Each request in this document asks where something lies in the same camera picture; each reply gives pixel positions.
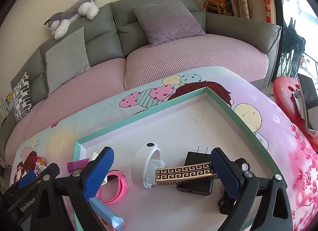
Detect gold black patterned harmonica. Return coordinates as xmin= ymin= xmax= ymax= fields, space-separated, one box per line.
xmin=155 ymin=162 xmax=219 ymax=186

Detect magazines beside sofa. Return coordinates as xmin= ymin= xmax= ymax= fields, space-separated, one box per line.
xmin=0 ymin=92 xmax=14 ymax=118

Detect pink puppy figurine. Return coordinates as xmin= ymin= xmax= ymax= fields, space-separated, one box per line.
xmin=33 ymin=157 xmax=46 ymax=175

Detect white smart watch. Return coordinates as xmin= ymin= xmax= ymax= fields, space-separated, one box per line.
xmin=131 ymin=143 xmax=166 ymax=189

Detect black toy car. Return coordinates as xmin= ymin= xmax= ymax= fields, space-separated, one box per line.
xmin=218 ymin=167 xmax=244 ymax=215

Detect husky plush toy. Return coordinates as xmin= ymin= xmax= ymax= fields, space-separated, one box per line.
xmin=44 ymin=0 xmax=99 ymax=40

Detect black metal rack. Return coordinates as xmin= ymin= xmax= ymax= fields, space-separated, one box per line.
xmin=279 ymin=18 xmax=306 ymax=78

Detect light grey cushion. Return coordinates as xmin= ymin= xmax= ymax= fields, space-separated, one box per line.
xmin=45 ymin=27 xmax=91 ymax=95

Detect black white patterned cushion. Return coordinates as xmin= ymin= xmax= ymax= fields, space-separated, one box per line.
xmin=13 ymin=71 xmax=33 ymax=122

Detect smartphone on stand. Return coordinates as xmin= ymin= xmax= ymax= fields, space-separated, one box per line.
xmin=293 ymin=73 xmax=317 ymax=136

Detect magenta small flashlight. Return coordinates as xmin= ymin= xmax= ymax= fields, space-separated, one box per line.
xmin=67 ymin=158 xmax=89 ymax=173

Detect grey purple cushion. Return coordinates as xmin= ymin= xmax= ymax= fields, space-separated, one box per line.
xmin=132 ymin=1 xmax=205 ymax=47

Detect black power adapter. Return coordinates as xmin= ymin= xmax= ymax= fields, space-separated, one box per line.
xmin=176 ymin=149 xmax=213 ymax=196

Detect white power adapter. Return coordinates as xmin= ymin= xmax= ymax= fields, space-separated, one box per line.
xmin=89 ymin=152 xmax=99 ymax=162

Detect cartoon print bed sheet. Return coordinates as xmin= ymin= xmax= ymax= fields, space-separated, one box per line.
xmin=6 ymin=65 xmax=317 ymax=230

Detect teal white shallow box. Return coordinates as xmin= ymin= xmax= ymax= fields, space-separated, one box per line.
xmin=73 ymin=88 xmax=292 ymax=230

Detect pink smart watch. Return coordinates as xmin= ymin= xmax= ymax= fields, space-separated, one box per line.
xmin=96 ymin=170 xmax=128 ymax=205

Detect grey sofa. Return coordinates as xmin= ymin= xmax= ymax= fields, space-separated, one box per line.
xmin=1 ymin=0 xmax=281 ymax=167

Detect pink sofa cover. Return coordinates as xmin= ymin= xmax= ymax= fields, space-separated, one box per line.
xmin=1 ymin=34 xmax=270 ymax=165

